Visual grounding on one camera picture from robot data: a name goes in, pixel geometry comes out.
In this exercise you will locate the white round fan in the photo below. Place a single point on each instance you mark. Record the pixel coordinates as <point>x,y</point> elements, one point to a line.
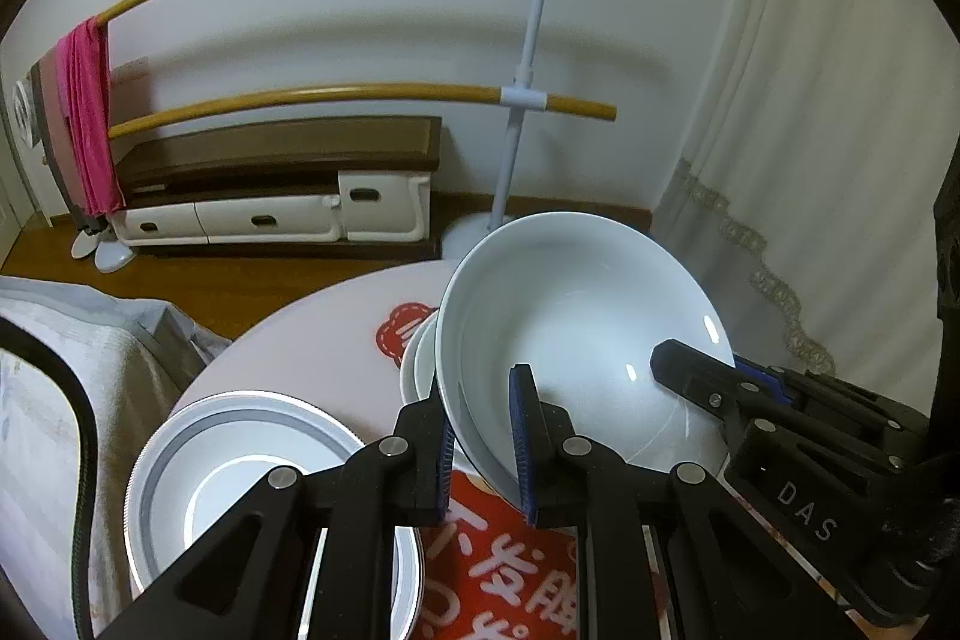
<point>22,111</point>

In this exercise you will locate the bed with white blanket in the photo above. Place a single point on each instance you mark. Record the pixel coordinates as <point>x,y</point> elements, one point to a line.
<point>45,430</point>

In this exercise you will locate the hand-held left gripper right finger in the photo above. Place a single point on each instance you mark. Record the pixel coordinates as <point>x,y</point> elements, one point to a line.
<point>521,437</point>

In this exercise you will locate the brown towel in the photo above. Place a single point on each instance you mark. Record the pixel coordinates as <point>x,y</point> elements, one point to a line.
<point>56,123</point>

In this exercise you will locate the white curtain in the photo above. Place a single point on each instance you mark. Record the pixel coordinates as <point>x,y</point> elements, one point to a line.
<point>825,123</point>

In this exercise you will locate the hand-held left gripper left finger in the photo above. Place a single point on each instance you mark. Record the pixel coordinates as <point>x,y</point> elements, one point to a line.
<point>444,460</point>

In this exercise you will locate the small white bowl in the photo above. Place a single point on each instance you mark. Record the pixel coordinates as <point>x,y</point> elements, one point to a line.
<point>416,362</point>

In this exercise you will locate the red cloud-shaped sticker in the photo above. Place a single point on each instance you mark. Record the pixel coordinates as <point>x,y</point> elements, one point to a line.
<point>391,332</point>

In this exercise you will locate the large white bowl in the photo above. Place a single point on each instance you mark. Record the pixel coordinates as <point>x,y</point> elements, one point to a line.
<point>577,317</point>

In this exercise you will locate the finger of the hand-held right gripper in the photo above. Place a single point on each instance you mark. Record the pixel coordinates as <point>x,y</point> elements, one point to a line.
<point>765,377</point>
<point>690,374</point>

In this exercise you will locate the white door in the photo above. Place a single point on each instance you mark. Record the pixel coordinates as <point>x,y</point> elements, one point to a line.
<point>9,190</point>

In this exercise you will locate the white and brown low cabinet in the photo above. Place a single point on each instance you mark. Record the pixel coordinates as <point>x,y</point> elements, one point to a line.
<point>285,160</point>

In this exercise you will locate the pink towel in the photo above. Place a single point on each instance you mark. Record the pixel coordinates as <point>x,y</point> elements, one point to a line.
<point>90,115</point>

